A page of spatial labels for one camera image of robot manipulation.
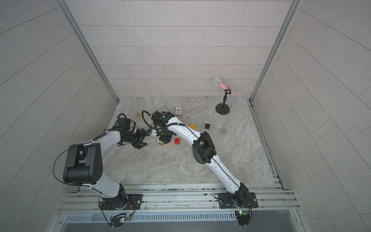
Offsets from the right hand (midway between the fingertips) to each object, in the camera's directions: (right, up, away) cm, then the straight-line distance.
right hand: (167, 139), depth 93 cm
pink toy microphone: (+32, +37, -1) cm, 49 cm away
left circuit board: (-20, -34, -24) cm, 46 cm away
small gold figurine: (-24, +15, +12) cm, 30 cm away
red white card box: (+6, +18, +15) cm, 25 cm away
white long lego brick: (-3, -2, -3) cm, 5 cm away
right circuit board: (+41, -33, -25) cm, 58 cm away
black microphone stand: (+40, +20, +17) cm, 48 cm away
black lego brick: (+27, +8, +6) cm, 28 cm away
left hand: (-9, +3, -2) cm, 10 cm away
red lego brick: (+7, -1, -2) cm, 7 cm away
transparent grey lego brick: (+37, +5, +4) cm, 38 cm away
